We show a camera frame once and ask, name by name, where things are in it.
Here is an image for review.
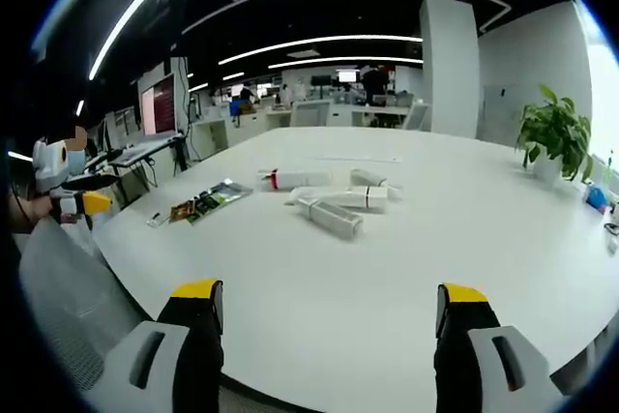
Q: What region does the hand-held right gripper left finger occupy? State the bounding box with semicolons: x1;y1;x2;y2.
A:
89;279;225;413

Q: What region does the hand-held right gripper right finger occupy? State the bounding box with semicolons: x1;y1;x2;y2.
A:
432;281;568;413

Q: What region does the long white skincare box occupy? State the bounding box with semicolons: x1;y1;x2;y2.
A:
303;202;367;244

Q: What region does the clear skincare bottle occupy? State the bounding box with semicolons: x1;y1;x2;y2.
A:
283;185;324;209

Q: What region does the small white skincare bottle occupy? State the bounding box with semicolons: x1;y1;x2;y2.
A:
349;167;405;202

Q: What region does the white skincare tube red band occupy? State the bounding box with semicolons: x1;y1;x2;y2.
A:
255;168;336;192

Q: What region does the blue face mask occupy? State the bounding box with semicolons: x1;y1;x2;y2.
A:
66;148;87;176

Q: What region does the grey standing desk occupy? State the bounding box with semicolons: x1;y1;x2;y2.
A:
99;131;189;206

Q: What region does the brown sachet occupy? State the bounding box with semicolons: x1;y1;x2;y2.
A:
168;200;200;224

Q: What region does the grey mesh chair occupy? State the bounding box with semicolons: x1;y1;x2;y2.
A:
17;216;163;394

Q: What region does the large display screen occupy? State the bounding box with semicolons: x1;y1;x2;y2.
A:
139;72;177;138

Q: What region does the green black sachet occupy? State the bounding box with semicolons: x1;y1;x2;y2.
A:
186;190;228;226

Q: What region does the silver sachet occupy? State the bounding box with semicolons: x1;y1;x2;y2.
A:
208;181;254;207

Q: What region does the black object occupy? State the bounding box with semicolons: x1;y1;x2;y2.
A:
603;221;619;255

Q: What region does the white plant pot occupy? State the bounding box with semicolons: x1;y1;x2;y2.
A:
533;152;566;188

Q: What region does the blue box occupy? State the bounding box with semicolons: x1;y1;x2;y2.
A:
581;180;611;215

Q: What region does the green potted plant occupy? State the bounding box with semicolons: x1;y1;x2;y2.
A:
514;83;595;185

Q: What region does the white office chair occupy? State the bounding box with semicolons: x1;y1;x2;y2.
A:
291;99;334;129
402;102;432;132

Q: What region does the white square column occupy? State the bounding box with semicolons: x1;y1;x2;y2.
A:
418;0;481;139

